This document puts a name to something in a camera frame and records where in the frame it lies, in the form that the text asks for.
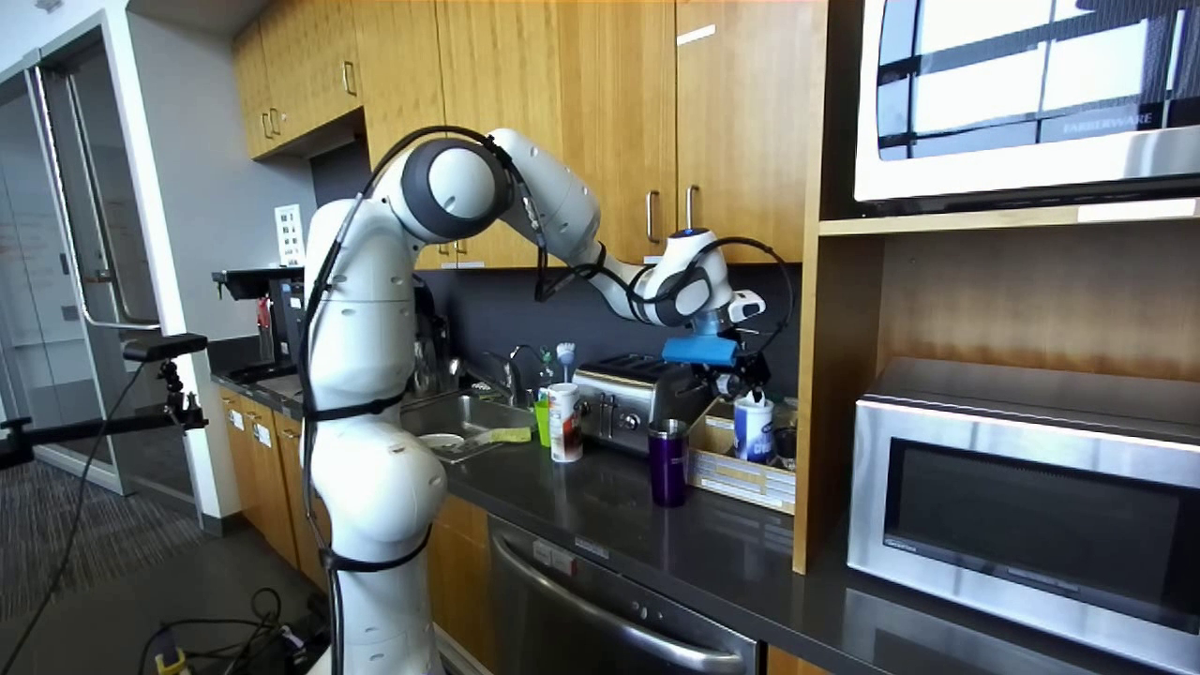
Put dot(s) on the light wooden box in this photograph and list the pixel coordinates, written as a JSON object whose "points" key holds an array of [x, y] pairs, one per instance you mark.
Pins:
{"points": [[746, 481]]}

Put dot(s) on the large built-in oven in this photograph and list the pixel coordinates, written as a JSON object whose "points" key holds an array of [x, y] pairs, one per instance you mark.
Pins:
{"points": [[1024, 98]]}

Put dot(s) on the stainless steel microwave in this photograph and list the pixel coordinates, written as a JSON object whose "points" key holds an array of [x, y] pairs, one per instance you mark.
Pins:
{"points": [[1024, 525]]}

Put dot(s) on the silver toaster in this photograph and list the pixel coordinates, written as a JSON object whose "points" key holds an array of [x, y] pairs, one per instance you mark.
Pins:
{"points": [[613, 398]]}

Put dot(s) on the white paper wall sign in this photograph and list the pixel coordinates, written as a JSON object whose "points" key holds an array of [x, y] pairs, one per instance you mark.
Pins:
{"points": [[291, 235]]}

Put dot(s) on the stainless steel sink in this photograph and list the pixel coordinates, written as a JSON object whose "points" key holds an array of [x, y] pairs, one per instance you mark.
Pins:
{"points": [[483, 412]]}

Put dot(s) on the wooden base cabinet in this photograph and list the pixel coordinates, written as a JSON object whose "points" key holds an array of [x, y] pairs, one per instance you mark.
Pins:
{"points": [[793, 661], [266, 473]]}

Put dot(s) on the white bottle with blue label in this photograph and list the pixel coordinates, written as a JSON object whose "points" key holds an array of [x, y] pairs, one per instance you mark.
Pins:
{"points": [[756, 433]]}

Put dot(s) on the wooden wall cabinets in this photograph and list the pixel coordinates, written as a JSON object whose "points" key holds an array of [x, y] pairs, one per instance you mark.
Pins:
{"points": [[566, 126]]}

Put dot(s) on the purple steel tumbler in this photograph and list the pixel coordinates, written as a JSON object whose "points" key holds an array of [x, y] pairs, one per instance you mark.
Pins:
{"points": [[668, 470]]}

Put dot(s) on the black coffee machine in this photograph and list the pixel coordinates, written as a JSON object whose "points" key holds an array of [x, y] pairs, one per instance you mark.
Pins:
{"points": [[268, 321]]}

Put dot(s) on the white plate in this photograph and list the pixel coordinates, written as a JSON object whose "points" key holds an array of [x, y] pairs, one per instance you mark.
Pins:
{"points": [[442, 438]]}

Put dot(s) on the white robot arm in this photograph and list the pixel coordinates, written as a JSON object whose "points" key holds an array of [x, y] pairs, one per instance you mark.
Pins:
{"points": [[361, 322]]}

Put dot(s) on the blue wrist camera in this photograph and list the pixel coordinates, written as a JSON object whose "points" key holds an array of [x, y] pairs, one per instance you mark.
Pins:
{"points": [[701, 350]]}

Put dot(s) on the white cup with red print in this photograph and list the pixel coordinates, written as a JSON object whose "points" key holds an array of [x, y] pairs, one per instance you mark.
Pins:
{"points": [[566, 426]]}

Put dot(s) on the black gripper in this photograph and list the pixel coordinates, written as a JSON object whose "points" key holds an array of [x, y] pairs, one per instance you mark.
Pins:
{"points": [[751, 358]]}

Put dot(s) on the large steel faucet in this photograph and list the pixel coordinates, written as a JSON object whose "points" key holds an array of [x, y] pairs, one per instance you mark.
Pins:
{"points": [[518, 375]]}

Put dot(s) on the black camera stand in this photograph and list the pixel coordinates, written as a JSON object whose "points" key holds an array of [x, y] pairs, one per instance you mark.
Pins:
{"points": [[98, 426]]}

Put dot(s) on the glass door with frame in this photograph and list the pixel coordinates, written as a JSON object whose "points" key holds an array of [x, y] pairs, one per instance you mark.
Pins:
{"points": [[52, 273]]}

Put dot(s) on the green plastic cup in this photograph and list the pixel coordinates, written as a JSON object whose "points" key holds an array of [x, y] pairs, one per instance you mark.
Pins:
{"points": [[542, 421]]}

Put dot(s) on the yellow sponge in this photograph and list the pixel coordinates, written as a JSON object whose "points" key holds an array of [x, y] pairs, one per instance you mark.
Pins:
{"points": [[509, 437]]}

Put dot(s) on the stainless steel dishwasher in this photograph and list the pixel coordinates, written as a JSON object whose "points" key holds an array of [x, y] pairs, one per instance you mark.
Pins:
{"points": [[587, 613]]}

